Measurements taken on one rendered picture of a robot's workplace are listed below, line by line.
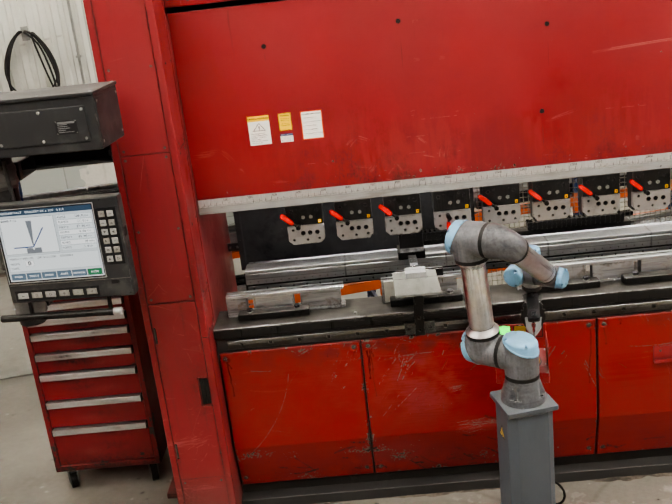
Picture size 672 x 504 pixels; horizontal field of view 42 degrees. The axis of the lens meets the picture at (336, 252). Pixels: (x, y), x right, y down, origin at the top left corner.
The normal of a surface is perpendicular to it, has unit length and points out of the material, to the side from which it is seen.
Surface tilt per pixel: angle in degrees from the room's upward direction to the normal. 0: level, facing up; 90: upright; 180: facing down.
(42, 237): 90
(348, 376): 90
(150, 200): 90
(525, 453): 90
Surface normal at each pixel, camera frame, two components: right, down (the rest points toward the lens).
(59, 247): -0.08, 0.32
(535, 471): 0.19, 0.29
